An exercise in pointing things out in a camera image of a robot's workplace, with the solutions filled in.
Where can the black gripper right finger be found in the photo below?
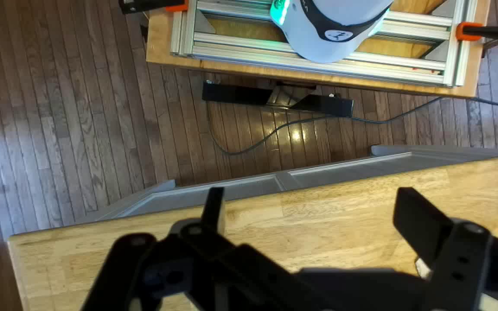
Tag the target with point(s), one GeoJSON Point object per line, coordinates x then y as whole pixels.
{"type": "Point", "coordinates": [463, 259]}

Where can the white island with wood top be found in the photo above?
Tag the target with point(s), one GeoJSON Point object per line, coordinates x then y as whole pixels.
{"type": "Point", "coordinates": [203, 195]}

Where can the aluminium profile frame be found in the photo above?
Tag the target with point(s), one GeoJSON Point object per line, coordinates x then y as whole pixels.
{"type": "Point", "coordinates": [233, 45]}

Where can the orange black clamp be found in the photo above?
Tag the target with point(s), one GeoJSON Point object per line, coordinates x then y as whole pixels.
{"type": "Point", "coordinates": [468, 30]}
{"type": "Point", "coordinates": [174, 7]}

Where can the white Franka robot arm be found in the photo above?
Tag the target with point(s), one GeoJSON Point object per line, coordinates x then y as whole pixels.
{"type": "Point", "coordinates": [329, 40]}

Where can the black floor bracket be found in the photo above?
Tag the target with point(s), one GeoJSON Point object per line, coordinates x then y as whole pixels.
{"type": "Point", "coordinates": [233, 92]}

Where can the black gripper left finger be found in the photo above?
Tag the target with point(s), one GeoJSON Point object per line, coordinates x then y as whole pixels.
{"type": "Point", "coordinates": [146, 270]}

